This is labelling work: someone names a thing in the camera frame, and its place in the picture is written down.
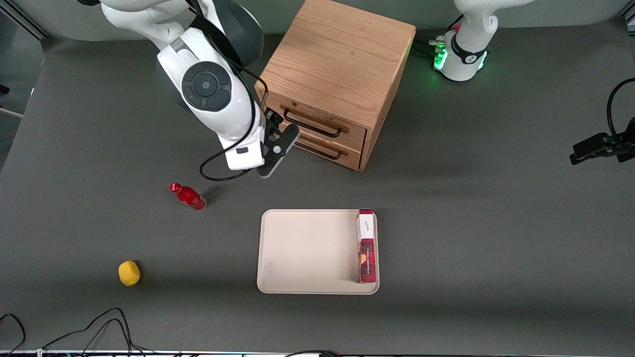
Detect wooden drawer with black handle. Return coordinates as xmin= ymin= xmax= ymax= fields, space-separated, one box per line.
xmin=293 ymin=134 xmax=364 ymax=171
xmin=255 ymin=87 xmax=369 ymax=152

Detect wooden drawer cabinet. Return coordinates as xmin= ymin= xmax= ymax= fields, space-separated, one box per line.
xmin=254 ymin=0 xmax=417 ymax=172

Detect red plastic bottle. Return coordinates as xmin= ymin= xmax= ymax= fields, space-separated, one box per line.
xmin=169 ymin=182 xmax=207 ymax=211

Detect beige plastic tray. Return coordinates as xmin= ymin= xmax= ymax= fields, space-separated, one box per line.
xmin=256 ymin=209 xmax=380 ymax=295

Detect red and white carton box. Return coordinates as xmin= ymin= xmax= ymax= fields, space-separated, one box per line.
xmin=357 ymin=208 xmax=378 ymax=284

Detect yellow lemon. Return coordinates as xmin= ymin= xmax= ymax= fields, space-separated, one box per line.
xmin=118 ymin=260 xmax=141 ymax=287

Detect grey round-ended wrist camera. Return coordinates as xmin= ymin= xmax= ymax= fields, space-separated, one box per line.
xmin=256 ymin=124 xmax=301 ymax=179

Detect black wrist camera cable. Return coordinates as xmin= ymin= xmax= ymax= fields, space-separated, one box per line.
xmin=200 ymin=64 xmax=271 ymax=182

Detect black arm base cables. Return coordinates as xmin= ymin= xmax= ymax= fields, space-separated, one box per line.
xmin=413 ymin=20 xmax=464 ymax=56

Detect thin black floor cable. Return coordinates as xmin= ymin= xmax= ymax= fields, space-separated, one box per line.
xmin=42 ymin=307 xmax=152 ymax=356
xmin=0 ymin=313 xmax=26 ymax=356

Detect aluminium frame rail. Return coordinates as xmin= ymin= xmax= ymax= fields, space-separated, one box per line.
xmin=0 ymin=0 xmax=50 ymax=40

